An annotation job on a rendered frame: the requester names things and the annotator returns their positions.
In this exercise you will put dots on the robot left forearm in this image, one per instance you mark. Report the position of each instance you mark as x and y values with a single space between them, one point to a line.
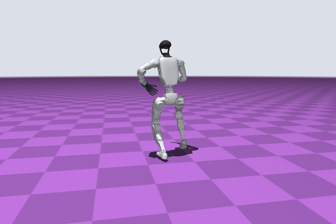
141 79

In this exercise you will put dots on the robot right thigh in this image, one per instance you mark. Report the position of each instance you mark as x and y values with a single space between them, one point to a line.
179 107

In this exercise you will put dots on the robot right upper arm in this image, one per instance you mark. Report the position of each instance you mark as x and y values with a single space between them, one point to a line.
182 71

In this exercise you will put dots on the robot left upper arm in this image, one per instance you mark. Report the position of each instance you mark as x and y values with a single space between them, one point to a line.
152 64

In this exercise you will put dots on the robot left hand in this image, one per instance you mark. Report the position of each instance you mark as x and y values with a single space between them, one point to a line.
149 87

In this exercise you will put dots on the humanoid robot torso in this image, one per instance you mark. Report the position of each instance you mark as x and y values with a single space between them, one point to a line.
168 70

